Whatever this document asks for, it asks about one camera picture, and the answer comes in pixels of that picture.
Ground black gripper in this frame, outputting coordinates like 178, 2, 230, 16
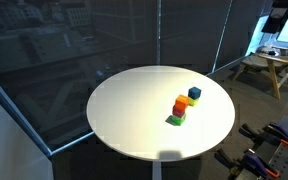
261, 0, 288, 34

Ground orange cube block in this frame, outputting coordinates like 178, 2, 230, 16
174, 94, 191, 112

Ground blue cube block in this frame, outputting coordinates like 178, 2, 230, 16
187, 86, 202, 101

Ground magenta cube block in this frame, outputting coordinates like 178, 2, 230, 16
172, 105, 186, 119

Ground green cube block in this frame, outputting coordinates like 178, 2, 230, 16
171, 113, 187, 127

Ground small items on chair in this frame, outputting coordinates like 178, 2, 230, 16
259, 45, 280, 56

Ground wooden lounge chair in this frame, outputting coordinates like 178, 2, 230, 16
232, 44, 288, 101

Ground white table pedestal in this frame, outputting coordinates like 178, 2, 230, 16
151, 160, 163, 180

